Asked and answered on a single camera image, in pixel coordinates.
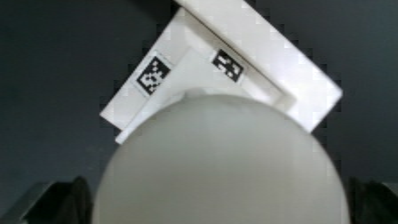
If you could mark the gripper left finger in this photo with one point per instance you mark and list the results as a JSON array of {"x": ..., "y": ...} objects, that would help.
[{"x": 56, "y": 203}]

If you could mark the white lamp base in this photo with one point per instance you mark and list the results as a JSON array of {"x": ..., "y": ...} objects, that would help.
[{"x": 223, "y": 55}]

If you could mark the white lamp bulb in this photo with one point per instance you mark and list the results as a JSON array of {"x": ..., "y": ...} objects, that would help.
[{"x": 221, "y": 166}]

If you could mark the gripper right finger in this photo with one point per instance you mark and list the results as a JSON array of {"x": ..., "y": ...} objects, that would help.
[{"x": 372, "y": 201}]

